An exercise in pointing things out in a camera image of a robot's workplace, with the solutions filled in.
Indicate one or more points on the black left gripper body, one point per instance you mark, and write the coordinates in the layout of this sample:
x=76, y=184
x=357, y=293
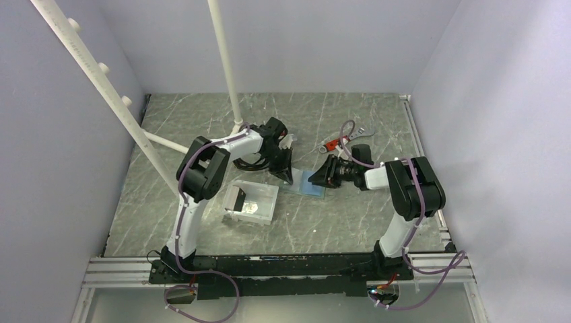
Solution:
x=269, y=156

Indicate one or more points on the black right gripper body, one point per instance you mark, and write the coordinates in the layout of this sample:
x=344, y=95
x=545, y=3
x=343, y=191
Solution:
x=345, y=171

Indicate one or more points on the dark card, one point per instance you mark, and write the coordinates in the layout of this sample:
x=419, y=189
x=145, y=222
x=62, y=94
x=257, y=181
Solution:
x=237, y=198

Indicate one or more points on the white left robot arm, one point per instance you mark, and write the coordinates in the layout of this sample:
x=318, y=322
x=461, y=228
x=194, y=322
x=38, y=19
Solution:
x=200, y=177

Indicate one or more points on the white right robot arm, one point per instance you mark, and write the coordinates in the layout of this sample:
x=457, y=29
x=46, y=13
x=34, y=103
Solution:
x=416, y=193

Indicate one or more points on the clear plastic tray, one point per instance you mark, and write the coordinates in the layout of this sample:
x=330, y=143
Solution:
x=259, y=205

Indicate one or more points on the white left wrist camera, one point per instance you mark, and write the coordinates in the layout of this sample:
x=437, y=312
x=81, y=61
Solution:
x=287, y=141

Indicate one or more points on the red handled adjustable wrench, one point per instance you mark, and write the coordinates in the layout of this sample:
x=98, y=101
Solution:
x=354, y=134

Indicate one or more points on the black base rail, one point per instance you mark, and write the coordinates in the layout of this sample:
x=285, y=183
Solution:
x=281, y=274

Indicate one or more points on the aluminium extrusion frame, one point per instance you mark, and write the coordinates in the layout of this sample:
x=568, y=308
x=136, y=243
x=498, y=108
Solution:
x=109, y=273

